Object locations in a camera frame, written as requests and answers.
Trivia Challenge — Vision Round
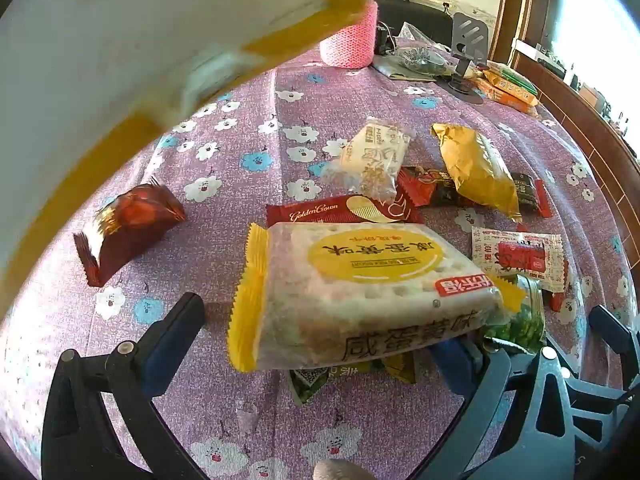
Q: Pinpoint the clear nougat packet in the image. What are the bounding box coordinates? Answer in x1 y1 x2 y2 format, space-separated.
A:
320 117 417 206

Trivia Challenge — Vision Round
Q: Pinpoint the white and red snack packet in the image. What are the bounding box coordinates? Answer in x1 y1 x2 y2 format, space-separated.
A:
471 226 571 293

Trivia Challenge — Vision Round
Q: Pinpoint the grey phone stand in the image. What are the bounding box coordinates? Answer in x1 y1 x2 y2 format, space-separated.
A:
446 12 489 105

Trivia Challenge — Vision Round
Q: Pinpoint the green and yellow snack packet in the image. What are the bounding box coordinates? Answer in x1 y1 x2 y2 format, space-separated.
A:
287 352 418 408

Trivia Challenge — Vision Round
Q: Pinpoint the red wafer packet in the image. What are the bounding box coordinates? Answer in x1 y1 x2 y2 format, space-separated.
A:
266 194 425 228

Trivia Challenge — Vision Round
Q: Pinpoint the gold foil snack packet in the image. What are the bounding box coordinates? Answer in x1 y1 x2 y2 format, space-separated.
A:
431 122 523 223

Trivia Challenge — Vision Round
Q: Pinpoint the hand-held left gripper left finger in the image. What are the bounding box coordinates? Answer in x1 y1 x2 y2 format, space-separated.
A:
42 292 206 480

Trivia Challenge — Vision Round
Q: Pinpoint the dark red snack packet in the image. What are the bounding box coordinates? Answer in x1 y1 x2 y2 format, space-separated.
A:
73 183 187 288

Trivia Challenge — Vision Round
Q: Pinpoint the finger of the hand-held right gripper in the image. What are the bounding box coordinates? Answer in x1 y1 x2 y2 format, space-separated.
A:
587 304 640 376

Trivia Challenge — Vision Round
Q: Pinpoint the window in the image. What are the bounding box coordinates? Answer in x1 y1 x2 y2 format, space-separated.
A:
570 0 640 126

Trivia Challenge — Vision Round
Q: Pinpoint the purple floral tablecloth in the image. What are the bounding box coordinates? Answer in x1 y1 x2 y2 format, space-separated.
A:
0 35 640 480

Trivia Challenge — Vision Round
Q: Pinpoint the wooden cabinet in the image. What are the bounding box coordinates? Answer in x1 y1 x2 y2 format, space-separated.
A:
515 40 640 171

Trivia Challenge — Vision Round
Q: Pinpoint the yellow cracker packet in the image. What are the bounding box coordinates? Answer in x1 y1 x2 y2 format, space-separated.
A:
227 222 526 373

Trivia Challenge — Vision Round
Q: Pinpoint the wooden door frame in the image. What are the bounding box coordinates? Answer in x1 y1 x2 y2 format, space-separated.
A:
490 0 551 66

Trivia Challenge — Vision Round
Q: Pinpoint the red and black snack packet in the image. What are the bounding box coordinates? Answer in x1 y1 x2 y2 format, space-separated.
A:
397 166 551 218

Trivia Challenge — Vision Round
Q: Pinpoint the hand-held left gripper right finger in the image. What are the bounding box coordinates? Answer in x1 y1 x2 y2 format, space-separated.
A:
430 337 640 480

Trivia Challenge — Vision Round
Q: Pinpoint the white box with yellow rim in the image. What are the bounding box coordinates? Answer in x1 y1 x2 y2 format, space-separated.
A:
0 0 373 321

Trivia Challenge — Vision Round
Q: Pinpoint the pink bottle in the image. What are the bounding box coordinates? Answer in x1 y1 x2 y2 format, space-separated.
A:
320 0 378 69

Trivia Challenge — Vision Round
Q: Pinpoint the grey rounded object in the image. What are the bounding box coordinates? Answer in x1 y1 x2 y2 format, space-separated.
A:
312 458 373 480

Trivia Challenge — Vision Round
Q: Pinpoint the black sofa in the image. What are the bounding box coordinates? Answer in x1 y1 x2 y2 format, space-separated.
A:
375 0 461 41

